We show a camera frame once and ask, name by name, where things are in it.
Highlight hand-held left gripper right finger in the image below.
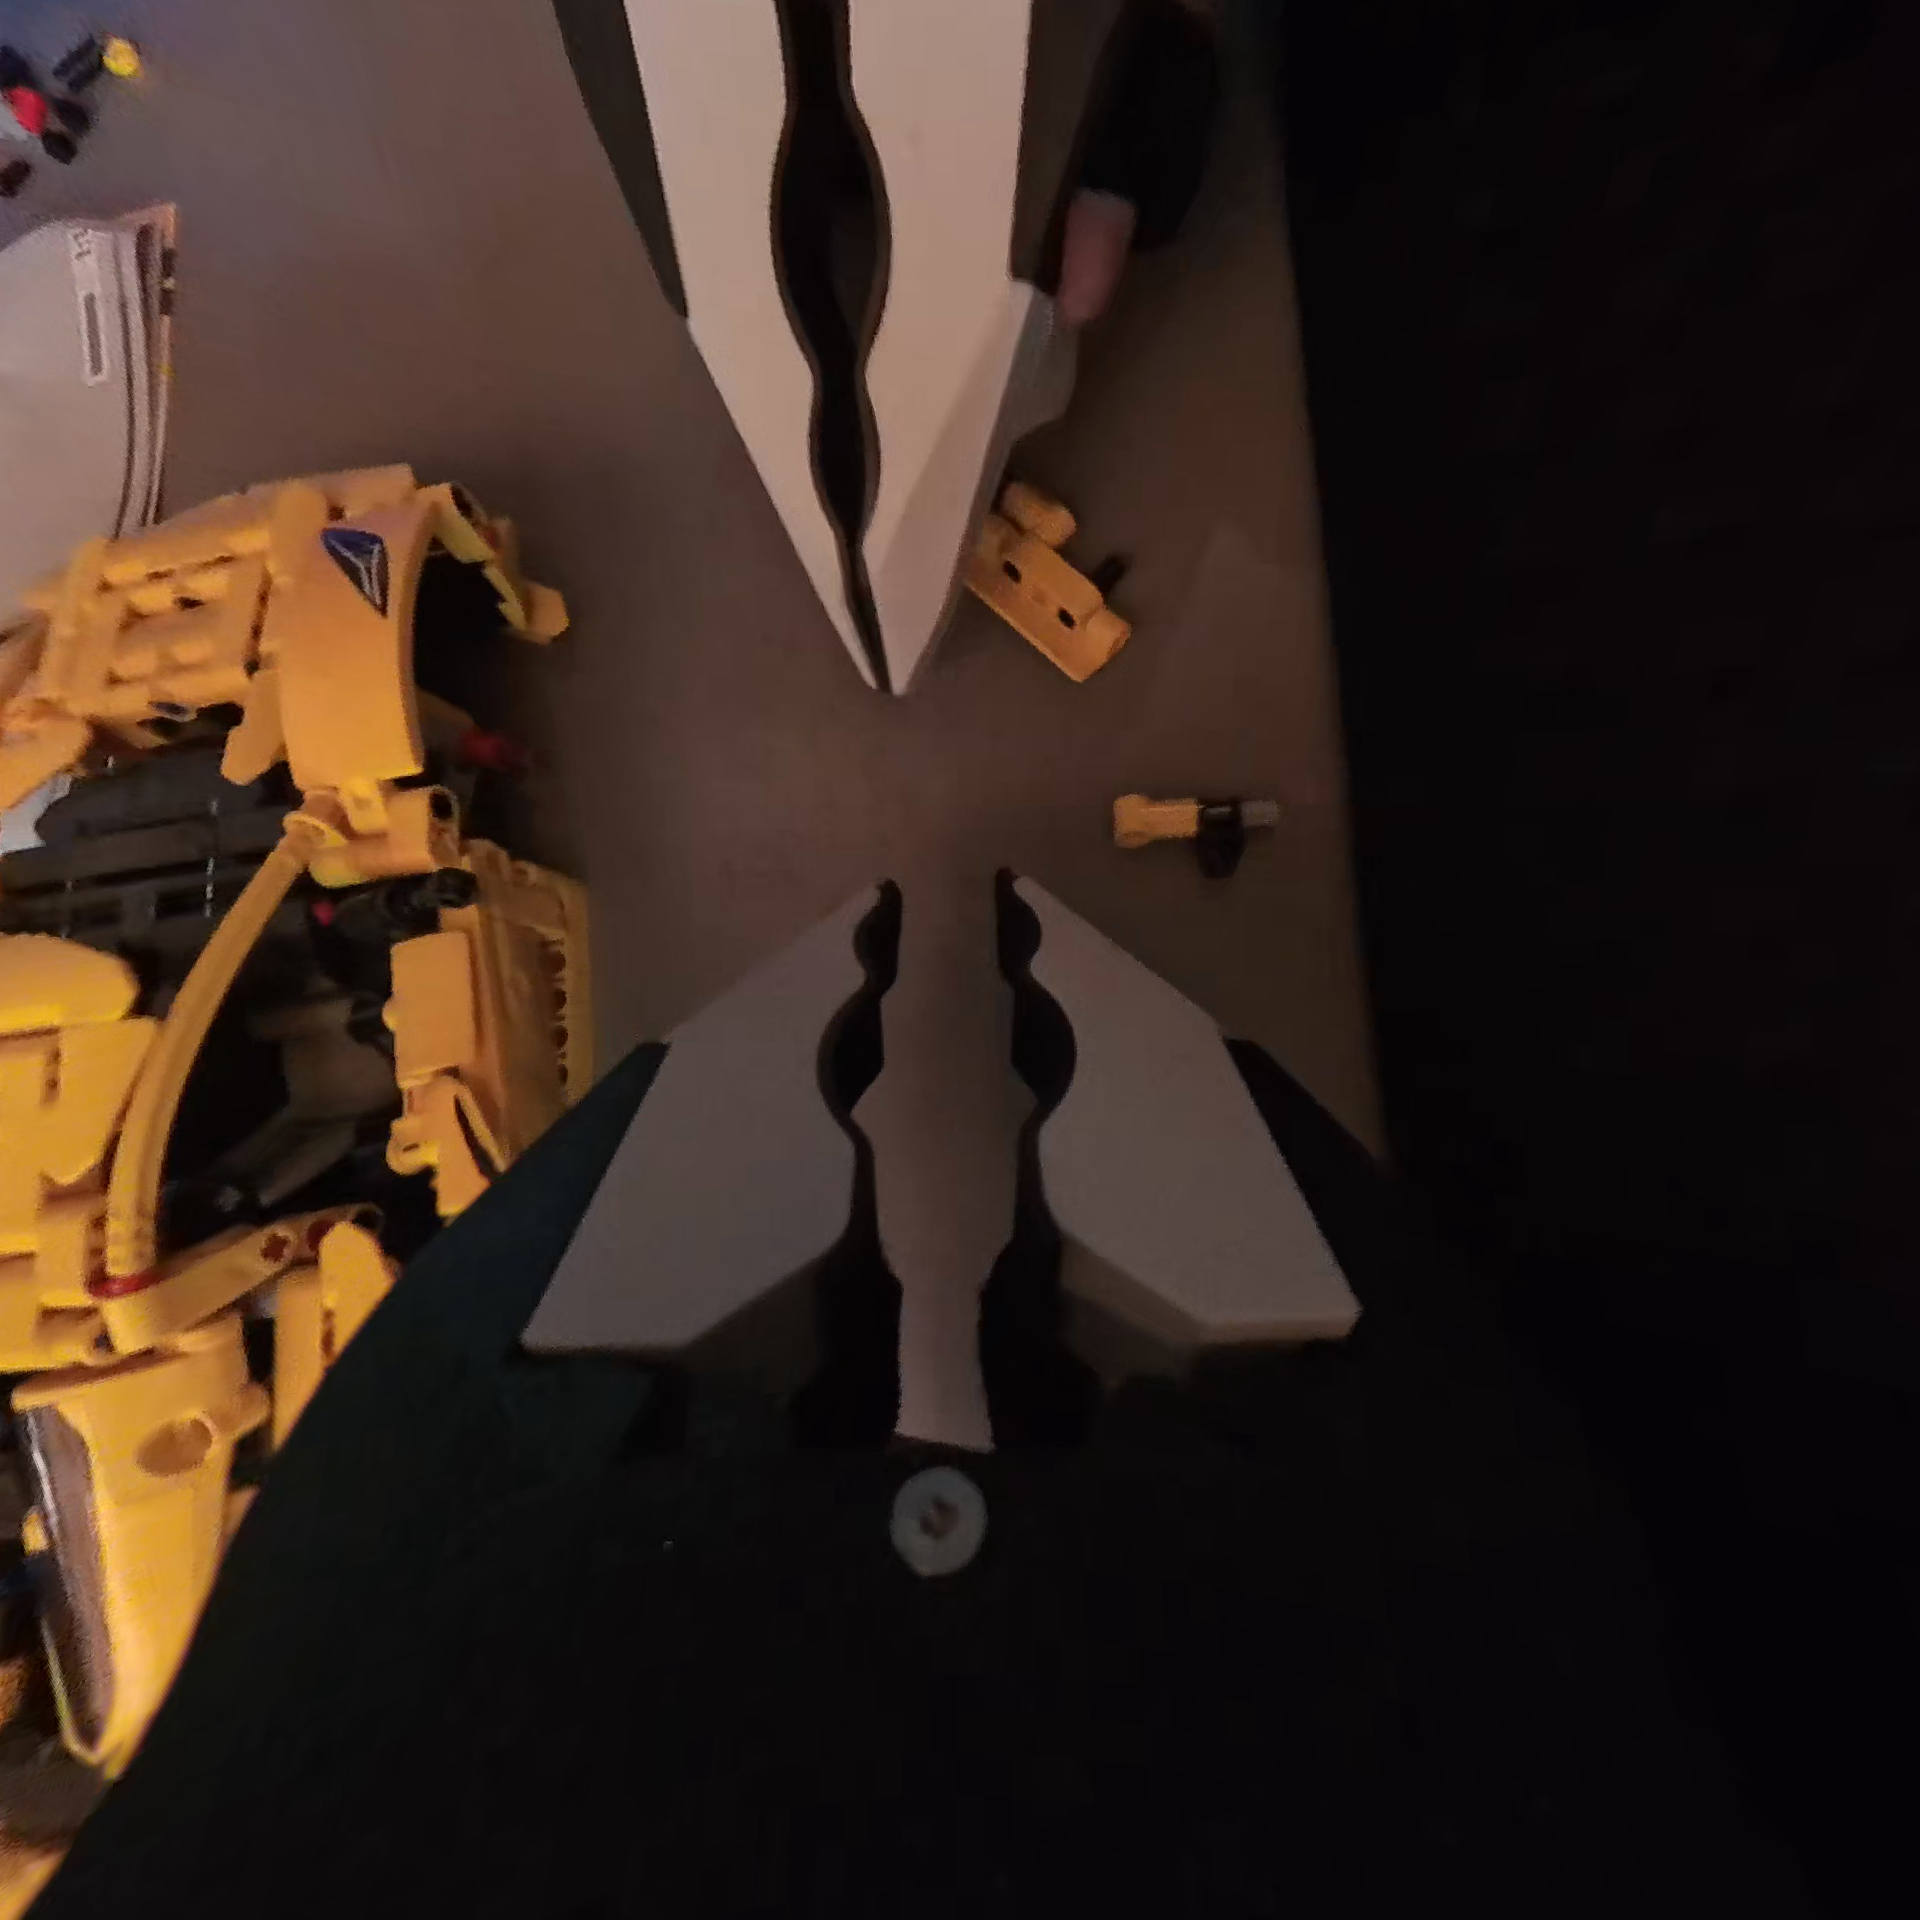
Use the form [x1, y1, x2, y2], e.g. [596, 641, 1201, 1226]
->
[989, 870, 1361, 1450]

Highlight white instruction booklet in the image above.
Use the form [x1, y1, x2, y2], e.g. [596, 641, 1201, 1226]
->
[0, 201, 177, 601]

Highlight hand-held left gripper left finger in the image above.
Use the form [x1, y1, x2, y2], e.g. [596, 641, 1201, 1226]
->
[521, 881, 909, 1450]

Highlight yellow brick beam assembly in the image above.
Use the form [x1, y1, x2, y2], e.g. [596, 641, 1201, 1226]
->
[960, 480, 1136, 686]

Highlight scattered small bricks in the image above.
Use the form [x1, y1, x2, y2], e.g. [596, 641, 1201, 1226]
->
[0, 33, 145, 201]

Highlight yellow connector with black pin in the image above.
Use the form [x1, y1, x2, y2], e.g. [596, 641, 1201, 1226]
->
[1113, 790, 1280, 881]

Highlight yellow toy brick car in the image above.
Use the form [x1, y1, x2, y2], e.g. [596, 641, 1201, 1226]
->
[0, 461, 593, 1877]

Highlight grey desk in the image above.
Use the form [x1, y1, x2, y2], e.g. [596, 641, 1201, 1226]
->
[0, 0, 1390, 1906]

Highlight person's right hand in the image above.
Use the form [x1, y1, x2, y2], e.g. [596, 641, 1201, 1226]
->
[1054, 189, 1139, 328]

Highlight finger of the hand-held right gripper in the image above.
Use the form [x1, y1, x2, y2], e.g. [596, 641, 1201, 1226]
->
[622, 0, 886, 694]
[838, 0, 1081, 699]

